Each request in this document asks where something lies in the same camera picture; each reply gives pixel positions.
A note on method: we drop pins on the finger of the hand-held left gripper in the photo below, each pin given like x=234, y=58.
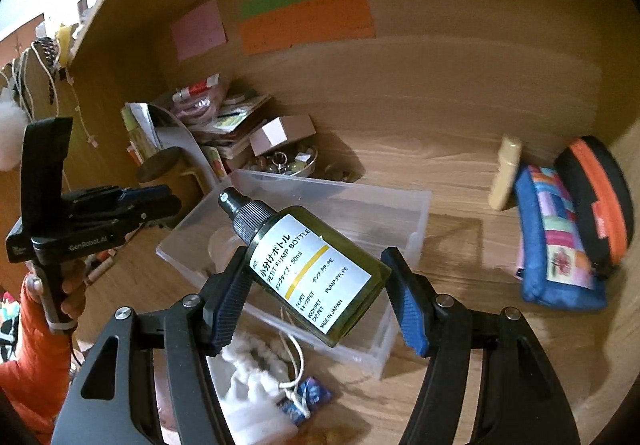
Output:
x=145, y=194
x=161, y=212

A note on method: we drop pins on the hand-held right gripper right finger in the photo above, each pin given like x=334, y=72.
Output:
x=409, y=312

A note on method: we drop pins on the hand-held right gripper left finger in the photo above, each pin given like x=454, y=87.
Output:
x=231, y=296

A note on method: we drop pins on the green spray pump bottle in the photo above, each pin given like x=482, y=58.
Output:
x=312, y=277

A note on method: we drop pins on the clear plastic storage box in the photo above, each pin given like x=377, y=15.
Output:
x=352, y=205

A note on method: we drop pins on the person's left forearm orange sleeve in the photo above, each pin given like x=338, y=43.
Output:
x=30, y=375

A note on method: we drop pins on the wooden desktop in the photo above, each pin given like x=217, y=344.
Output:
x=475, y=375

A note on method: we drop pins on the person's left hand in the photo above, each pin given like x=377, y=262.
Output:
x=74, y=292

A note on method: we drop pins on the clear plastic bag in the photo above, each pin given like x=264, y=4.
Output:
x=200, y=97

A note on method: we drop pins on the white fluffy ball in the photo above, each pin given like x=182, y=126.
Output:
x=12, y=130

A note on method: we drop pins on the stack of books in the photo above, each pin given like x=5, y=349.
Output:
x=240, y=125

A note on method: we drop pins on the small blue patterned packet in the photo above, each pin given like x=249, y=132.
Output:
x=307, y=397

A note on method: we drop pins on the bowl of rings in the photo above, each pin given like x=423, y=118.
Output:
x=287, y=164

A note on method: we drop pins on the small white cardboard box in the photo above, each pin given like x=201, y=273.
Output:
x=280, y=135

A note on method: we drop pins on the blue patchwork pouch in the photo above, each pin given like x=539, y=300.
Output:
x=555, y=245

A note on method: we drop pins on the beige rectangular block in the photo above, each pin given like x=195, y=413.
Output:
x=505, y=175

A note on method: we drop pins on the pink paper note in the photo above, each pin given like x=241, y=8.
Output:
x=199, y=30

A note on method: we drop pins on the black and orange pouch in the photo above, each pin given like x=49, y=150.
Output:
x=602, y=195

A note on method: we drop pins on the orange paper note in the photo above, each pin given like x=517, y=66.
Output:
x=305, y=24

